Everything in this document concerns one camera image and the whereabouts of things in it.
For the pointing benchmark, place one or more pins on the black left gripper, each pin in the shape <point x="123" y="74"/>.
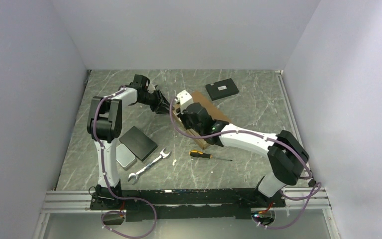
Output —
<point x="160" y="105"/>

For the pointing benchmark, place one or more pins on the brown cardboard express box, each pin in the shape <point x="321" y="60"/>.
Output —
<point x="212" y="110"/>

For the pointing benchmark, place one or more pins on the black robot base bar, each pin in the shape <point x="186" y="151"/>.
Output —
<point x="187" y="203"/>

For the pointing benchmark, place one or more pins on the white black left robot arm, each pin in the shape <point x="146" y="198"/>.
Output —
<point x="105" y="125"/>

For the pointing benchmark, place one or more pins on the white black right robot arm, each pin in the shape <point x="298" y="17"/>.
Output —
<point x="287" y="158"/>

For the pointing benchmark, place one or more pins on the black flat box with label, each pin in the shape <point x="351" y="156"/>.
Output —
<point x="221" y="89"/>

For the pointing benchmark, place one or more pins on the dark grey flat slab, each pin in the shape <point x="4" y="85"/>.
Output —
<point x="138" y="143"/>

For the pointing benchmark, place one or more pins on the silver open-end wrench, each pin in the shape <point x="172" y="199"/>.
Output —
<point x="134" y="177"/>

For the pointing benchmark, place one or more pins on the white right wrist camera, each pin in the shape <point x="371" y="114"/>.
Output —
<point x="183" y="99"/>

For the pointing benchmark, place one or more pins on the yellow black handled screwdriver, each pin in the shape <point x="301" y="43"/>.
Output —
<point x="200" y="154"/>

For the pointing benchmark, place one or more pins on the aluminium table edge rail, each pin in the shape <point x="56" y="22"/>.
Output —
<point x="278" y="73"/>

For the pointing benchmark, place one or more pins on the front aluminium frame rail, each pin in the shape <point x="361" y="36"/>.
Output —
<point x="61" y="202"/>

